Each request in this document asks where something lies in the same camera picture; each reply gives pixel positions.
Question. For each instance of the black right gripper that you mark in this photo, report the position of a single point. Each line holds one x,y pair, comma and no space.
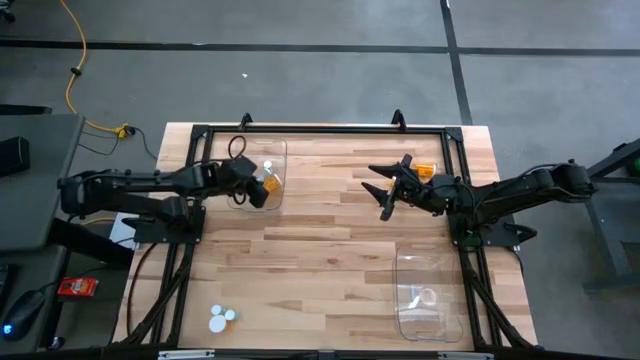
420,195

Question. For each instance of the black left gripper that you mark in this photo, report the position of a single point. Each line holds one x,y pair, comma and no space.
240,172

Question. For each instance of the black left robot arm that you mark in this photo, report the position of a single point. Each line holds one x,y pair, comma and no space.
130,182

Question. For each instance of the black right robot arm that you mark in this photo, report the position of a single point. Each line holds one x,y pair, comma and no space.
525,187

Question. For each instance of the clear plastic bin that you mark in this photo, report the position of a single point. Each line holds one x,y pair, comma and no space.
450,280
280,150

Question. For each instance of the red snack packet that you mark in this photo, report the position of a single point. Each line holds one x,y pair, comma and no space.
77,287

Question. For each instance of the grey side desk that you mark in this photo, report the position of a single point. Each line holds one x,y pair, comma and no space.
35,210

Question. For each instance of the black metal stand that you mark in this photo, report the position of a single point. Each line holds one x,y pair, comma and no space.
602,240

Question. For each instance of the black box device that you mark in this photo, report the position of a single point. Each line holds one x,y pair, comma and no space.
12,156

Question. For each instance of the black computer mouse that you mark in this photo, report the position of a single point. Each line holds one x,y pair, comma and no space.
25,312

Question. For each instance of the black chair caster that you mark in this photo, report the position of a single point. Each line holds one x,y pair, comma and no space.
6,14

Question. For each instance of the black frame clamp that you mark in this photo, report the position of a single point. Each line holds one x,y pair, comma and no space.
245,121
398,120

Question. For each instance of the black aluminium table frame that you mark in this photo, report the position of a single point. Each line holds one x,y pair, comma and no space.
325,130

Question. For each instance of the silver metal bracket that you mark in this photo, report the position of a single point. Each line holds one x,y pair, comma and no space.
465,356
186,354

